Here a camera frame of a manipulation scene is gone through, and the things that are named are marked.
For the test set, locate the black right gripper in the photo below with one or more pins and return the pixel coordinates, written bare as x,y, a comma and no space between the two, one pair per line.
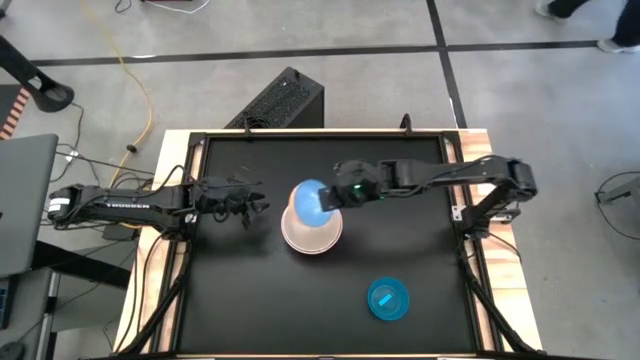
360,180

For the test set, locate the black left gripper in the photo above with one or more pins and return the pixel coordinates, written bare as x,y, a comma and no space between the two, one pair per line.
222,197

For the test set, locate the blue bowl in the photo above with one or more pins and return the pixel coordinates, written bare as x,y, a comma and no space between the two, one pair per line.
307,205

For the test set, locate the large lavender bowl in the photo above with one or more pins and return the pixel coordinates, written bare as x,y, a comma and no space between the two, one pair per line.
312,239

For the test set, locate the large pink bowl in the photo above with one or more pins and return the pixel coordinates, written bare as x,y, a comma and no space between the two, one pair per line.
312,251

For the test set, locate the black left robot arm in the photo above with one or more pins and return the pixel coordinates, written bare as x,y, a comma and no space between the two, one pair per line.
125,205

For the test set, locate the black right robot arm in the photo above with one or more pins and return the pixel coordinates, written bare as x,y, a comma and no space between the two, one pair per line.
450,172

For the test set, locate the black computer tower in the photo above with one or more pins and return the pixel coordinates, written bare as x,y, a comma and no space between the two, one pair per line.
285,102

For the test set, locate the small teal bowl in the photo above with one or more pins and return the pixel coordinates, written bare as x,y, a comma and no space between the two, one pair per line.
395,287

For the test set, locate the grey laptop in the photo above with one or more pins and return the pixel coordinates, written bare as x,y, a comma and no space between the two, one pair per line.
25,200

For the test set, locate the orange striped panel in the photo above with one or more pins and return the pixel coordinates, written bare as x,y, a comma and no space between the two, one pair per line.
14,112

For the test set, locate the person's shoe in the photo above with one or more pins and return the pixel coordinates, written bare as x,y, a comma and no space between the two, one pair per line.
547,10
617,46

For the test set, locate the person's leg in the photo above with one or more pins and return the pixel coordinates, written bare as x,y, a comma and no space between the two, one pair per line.
627,22

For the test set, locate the black aluminium table frame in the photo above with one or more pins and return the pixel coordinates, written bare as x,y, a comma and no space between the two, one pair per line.
192,240

